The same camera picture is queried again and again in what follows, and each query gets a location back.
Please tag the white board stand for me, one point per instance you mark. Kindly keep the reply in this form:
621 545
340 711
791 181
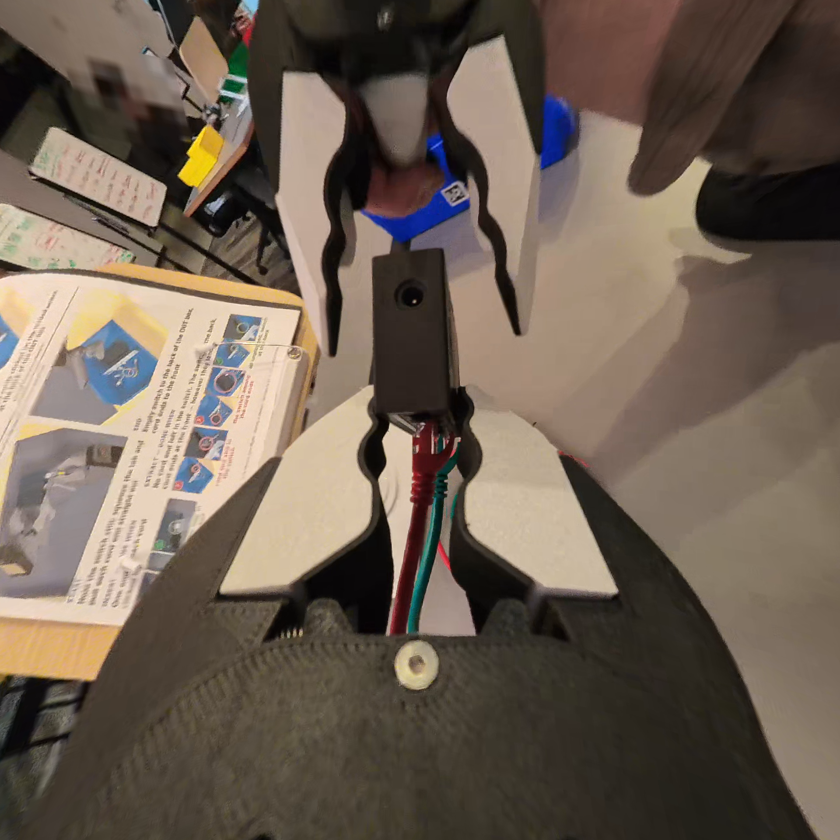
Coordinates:
396 492

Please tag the green plastic bin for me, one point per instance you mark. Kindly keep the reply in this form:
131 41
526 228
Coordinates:
235 79

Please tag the long work table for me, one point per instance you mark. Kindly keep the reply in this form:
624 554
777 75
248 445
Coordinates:
223 157

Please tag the wooden display board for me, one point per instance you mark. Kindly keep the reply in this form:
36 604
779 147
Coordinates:
39 646
203 59

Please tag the yellow plastic bin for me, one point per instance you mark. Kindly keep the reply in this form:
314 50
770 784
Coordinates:
200 157

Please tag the green marked whiteboard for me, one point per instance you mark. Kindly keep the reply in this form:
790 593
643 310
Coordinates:
52 239

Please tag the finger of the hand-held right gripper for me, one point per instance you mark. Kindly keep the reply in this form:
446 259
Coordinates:
302 164
512 164

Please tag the black ethernet switch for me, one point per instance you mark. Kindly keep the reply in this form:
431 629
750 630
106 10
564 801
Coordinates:
413 341

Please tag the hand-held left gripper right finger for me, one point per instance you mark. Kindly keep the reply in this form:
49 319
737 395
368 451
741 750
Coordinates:
531 518

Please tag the blue plastic bin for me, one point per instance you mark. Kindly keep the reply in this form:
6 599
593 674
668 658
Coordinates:
558 131

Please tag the person's right hand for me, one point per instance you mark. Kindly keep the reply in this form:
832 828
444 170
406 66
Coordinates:
590 52

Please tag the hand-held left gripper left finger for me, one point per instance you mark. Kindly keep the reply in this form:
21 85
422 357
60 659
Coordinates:
308 518

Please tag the printed instruction sheet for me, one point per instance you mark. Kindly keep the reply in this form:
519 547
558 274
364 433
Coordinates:
131 426

